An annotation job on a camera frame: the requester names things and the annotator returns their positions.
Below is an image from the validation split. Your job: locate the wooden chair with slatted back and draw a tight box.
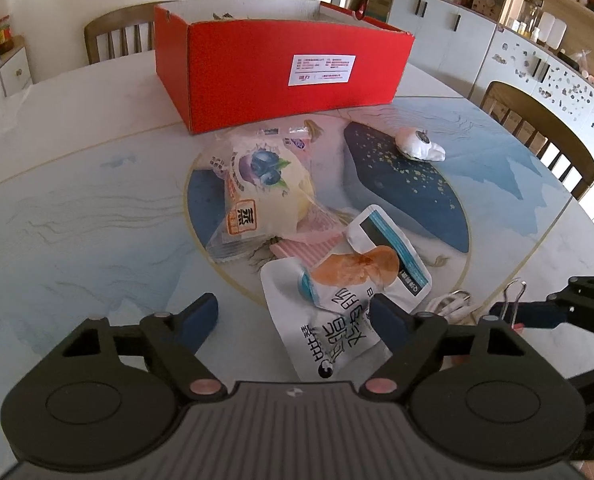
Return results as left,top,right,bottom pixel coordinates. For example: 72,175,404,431
84,1,178,66
479,81,594,201

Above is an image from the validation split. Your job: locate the marble pattern desktop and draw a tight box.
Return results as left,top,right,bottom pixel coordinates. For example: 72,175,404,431
0,50,594,466

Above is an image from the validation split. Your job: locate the cardboard box in cupboard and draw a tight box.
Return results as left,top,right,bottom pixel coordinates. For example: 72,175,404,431
364,0,393,23

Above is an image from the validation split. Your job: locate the clear glass jar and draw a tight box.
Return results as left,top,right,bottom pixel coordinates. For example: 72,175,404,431
519,0,542,36

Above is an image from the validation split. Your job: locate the small white cabinet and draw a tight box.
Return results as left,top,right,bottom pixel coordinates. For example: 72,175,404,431
0,35,34,98

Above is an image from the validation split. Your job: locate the white plastic canister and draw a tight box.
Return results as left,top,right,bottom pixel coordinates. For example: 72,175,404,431
539,12,568,50

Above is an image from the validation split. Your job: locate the white cabinet with magnets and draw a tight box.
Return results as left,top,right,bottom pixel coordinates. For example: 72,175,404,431
469,30,594,161

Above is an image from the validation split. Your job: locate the small white wrapped snack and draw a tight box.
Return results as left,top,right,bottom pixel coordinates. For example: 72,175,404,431
394,126,448,162

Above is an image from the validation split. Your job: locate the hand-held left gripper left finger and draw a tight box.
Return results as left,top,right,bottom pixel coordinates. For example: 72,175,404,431
60,292,228,406

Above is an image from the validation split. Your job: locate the red cardboard box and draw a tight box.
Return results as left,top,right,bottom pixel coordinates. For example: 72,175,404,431
153,1,416,136

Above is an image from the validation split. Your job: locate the blue and white packet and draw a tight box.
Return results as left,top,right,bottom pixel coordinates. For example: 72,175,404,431
346,204,433,298

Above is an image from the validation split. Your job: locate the pink striped packet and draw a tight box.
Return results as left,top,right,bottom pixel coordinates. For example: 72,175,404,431
269,210,355,267

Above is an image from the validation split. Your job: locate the white sideboard cabinet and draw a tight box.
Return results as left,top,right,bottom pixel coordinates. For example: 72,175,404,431
344,0,594,101

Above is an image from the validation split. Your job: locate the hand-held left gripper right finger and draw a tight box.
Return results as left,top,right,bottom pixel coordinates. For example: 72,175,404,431
359,295,530,406

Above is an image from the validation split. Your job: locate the small clear sachet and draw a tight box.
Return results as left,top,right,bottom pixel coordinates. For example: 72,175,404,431
254,120,318,151

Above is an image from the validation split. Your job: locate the blueberry bread packet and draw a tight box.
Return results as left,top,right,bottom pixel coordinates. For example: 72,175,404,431
206,127,348,265

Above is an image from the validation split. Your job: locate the white pouch with orange print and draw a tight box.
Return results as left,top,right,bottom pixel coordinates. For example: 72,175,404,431
260,246,403,383

